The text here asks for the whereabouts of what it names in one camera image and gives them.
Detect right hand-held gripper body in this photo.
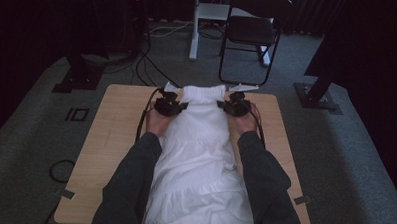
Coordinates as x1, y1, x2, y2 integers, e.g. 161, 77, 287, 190
224, 82, 261, 118

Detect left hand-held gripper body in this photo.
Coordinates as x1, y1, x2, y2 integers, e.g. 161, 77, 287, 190
153, 80, 184, 118

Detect white dress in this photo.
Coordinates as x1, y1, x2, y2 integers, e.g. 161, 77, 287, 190
142, 81, 259, 224

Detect person's right hand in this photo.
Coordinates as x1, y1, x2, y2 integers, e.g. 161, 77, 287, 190
230, 107, 261, 137

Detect person's left hand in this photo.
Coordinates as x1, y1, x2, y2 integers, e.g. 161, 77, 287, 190
145, 107, 175, 139

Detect black folding chair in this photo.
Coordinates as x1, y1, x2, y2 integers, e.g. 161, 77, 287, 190
217, 0, 293, 89

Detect black slanted stand with base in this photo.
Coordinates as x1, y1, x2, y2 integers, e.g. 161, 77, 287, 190
292, 28, 346, 116

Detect black stand with flat base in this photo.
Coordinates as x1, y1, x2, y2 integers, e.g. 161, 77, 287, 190
51, 51, 107, 96

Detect dark equipment cabinet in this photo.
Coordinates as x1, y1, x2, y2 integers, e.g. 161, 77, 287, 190
81, 0, 148, 62

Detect grey tape strip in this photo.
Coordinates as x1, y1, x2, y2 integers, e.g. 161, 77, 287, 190
292, 194, 313, 207
59, 188, 77, 201

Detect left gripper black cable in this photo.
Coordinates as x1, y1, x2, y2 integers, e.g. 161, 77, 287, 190
134, 85, 163, 145

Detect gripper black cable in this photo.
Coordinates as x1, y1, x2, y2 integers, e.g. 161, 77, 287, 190
249, 103, 269, 149
134, 85, 163, 145

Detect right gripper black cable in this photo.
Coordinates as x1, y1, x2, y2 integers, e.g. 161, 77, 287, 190
249, 103, 269, 149

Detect black floor cables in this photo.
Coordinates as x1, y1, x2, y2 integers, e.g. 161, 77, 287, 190
129, 29, 184, 89

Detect white floor cable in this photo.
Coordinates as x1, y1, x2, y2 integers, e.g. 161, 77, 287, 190
148, 18, 195, 40

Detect white desk frame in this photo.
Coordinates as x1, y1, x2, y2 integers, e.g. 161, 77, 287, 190
188, 0, 274, 68

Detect black cable loop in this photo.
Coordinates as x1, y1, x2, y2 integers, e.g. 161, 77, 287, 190
48, 158, 77, 185

